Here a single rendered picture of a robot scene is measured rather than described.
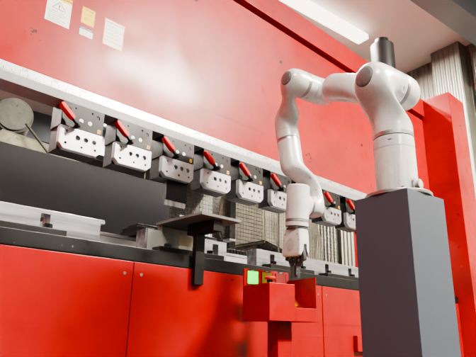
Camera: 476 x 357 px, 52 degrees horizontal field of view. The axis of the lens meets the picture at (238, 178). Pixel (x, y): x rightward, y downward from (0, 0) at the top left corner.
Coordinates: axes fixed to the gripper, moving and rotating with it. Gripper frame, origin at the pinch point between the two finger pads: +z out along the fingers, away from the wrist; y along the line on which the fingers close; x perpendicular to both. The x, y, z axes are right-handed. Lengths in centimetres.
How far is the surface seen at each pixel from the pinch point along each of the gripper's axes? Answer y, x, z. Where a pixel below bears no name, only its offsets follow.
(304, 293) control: 0.3, 4.6, 7.1
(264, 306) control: 3.7, -15.1, 12.2
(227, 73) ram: -39, -12, -87
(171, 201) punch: -33, -35, -24
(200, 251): -15.1, -30.3, -4.9
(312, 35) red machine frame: -53, 48, -135
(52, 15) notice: -23, -90, -78
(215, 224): -6.7, -29.8, -13.7
